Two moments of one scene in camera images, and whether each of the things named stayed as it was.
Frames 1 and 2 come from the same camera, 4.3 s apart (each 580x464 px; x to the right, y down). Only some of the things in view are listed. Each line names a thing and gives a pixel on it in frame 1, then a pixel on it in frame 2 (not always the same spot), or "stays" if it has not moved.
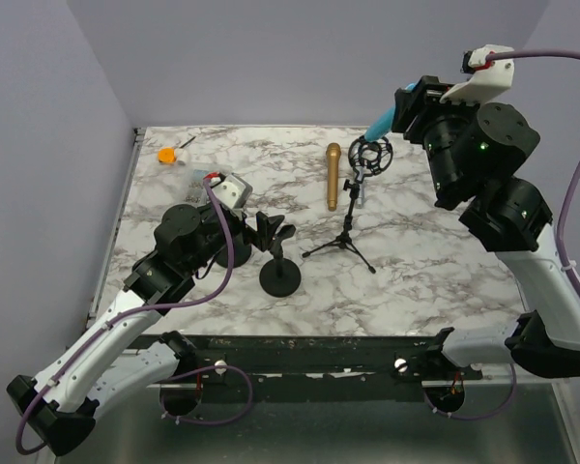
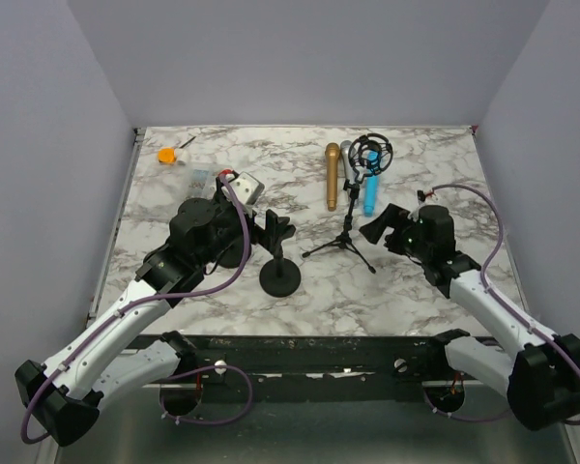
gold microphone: x=333 y=168 stays
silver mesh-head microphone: x=361 y=156 → x=349 y=172
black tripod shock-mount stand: x=367 y=155 stays
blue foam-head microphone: x=383 y=124 → x=371 y=182
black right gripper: x=424 y=100 → x=395 y=217
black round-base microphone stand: x=280 y=277 stays
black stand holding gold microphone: x=242 y=252 stays
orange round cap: x=167 y=155 stays
